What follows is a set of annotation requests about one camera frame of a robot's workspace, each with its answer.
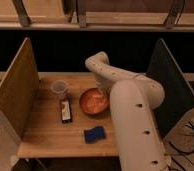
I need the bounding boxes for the left wooden side panel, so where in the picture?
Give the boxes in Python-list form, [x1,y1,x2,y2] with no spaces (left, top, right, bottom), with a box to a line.
[0,38,39,145]

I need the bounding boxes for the orange ceramic bowl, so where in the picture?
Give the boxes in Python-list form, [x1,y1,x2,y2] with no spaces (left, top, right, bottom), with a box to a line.
[79,88,109,115]

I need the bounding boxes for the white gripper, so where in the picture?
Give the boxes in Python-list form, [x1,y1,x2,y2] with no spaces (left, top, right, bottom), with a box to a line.
[96,77,111,93]

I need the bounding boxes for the black floor cables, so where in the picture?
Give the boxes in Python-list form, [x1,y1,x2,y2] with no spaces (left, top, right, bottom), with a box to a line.
[168,111,194,171]

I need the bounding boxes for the clear plastic cup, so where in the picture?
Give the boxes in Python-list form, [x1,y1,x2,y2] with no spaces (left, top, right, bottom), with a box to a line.
[51,80,68,100]

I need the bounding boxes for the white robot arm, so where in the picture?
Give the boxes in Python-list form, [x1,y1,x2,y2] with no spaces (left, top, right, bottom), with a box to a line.
[85,52,169,171]

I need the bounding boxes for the right dark side panel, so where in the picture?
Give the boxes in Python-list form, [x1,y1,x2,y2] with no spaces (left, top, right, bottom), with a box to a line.
[146,39,194,138]

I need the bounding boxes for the wooden shelf with brackets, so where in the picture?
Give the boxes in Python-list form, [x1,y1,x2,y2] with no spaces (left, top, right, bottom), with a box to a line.
[0,0,194,32]

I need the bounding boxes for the blue sponge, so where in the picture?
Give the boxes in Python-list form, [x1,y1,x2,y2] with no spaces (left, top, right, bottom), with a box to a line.
[84,126,106,143]

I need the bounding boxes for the dark snack bar packet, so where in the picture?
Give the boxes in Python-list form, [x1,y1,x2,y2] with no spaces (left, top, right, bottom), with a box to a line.
[60,100,72,123]

